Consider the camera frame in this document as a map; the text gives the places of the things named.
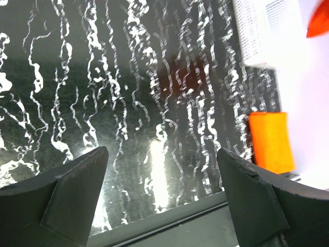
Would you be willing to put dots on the folded orange t-shirt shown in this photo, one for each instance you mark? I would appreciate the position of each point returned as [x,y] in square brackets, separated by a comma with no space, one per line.
[270,139]

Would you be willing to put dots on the orange t-shirt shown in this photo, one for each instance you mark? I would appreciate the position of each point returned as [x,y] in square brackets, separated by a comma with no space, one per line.
[270,139]
[318,24]

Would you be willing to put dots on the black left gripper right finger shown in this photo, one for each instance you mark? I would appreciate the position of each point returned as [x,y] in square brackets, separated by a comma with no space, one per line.
[268,209]

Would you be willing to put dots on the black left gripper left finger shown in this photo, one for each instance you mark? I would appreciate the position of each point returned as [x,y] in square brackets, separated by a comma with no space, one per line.
[55,208]

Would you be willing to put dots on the white plastic mesh basket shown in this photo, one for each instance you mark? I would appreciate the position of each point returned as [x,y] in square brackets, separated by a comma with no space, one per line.
[271,33]

